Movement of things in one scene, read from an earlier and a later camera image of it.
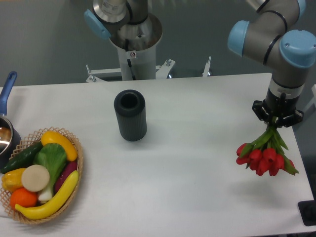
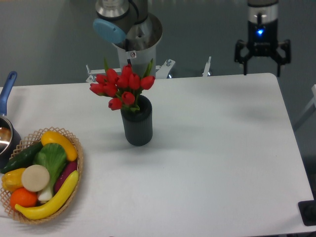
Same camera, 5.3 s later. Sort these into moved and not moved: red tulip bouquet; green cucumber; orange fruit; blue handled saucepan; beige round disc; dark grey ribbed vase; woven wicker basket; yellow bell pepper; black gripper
Moved: dark grey ribbed vase; red tulip bouquet; black gripper
Not moved: woven wicker basket; blue handled saucepan; orange fruit; green cucumber; yellow bell pepper; beige round disc
